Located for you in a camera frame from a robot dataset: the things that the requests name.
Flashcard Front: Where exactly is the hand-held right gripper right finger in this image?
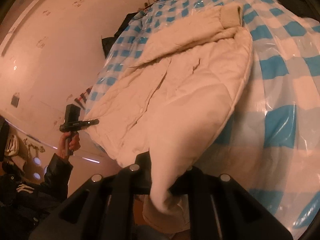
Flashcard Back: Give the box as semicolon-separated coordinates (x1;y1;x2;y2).
170;166;293;240

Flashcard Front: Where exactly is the beige bag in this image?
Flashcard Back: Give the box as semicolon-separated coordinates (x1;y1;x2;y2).
4;134;19;156

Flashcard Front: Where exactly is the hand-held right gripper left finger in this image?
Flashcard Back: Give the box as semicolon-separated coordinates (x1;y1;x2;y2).
30;152;153;240

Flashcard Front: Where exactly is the person's black jacket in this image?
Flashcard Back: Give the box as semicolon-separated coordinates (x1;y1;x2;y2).
0;160;68;240

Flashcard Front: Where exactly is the blue checkered plastic sheet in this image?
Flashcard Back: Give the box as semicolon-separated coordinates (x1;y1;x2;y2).
85;0;320;230

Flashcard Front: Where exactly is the person's left hand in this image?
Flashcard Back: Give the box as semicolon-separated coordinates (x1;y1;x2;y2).
58;131;81;159

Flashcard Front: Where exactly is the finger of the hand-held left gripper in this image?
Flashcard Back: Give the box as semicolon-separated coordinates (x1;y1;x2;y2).
80;119;100;127

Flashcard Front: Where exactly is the white quilted jacket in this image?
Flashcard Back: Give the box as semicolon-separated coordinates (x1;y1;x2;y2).
84;4;254;238

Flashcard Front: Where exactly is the person's left forearm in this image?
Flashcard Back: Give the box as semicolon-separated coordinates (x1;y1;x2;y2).
44;152;73;200

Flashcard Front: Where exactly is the striped cloth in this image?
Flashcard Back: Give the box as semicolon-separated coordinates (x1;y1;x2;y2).
76;86;93;105

